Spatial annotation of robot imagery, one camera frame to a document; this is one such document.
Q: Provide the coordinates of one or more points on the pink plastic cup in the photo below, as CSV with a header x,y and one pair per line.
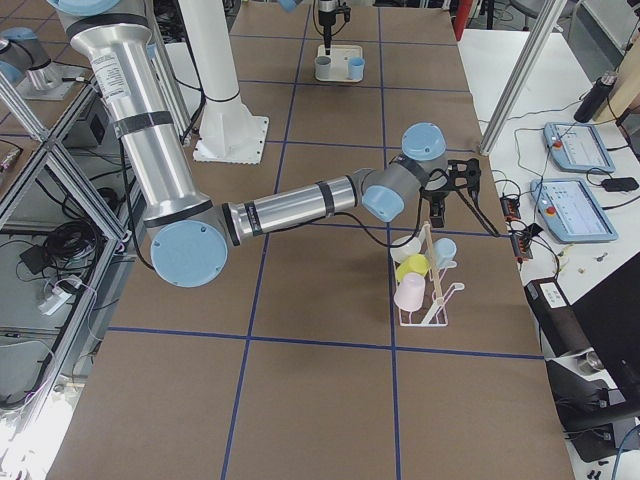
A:
x,y
410,293

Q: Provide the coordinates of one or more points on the aluminium frame post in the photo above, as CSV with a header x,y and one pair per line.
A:
x,y
547,19

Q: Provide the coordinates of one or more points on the teach pendant tablet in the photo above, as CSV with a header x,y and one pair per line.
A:
x,y
577,148
571,212

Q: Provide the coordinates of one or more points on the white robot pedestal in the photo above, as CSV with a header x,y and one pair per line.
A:
x,y
229,132

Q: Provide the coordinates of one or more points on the near teach pendant tablet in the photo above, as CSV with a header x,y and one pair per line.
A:
x,y
571,212

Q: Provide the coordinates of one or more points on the yellow plastic cup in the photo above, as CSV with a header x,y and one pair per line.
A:
x,y
416,263

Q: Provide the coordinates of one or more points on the black label box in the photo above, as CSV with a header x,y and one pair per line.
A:
x,y
556,317

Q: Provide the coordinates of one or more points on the grey plastic cup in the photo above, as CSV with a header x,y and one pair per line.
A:
x,y
322,67

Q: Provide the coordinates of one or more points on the cream plastic tray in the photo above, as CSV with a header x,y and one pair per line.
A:
x,y
340,54

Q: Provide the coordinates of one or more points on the black water bottle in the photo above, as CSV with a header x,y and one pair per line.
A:
x,y
596,97

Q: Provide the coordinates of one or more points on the blue plastic cup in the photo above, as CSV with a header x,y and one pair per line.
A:
x,y
444,251
356,66

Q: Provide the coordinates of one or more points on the white plastic cup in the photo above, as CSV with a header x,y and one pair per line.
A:
x,y
404,247

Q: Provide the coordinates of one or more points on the black monitor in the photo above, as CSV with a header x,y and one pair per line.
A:
x,y
609,317

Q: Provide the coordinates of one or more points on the far teach pendant tablet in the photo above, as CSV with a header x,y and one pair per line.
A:
x,y
577,148

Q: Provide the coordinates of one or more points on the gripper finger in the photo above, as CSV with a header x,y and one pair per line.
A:
x,y
437,208
327,37
482,219

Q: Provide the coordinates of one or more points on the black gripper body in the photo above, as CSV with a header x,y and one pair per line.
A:
x,y
436,195
326,21

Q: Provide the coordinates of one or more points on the white wire cup rack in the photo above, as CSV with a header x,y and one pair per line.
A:
x,y
438,293

